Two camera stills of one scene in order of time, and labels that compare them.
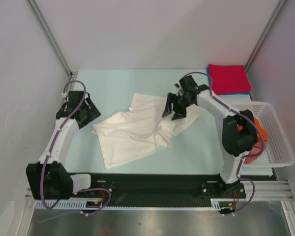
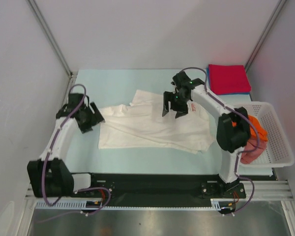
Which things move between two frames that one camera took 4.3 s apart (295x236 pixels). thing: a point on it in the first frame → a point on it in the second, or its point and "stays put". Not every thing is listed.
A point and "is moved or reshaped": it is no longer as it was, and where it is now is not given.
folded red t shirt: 229,79 stays put
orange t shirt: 263,132 stays put
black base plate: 162,187 stays put
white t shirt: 127,135 is moved or reshaped
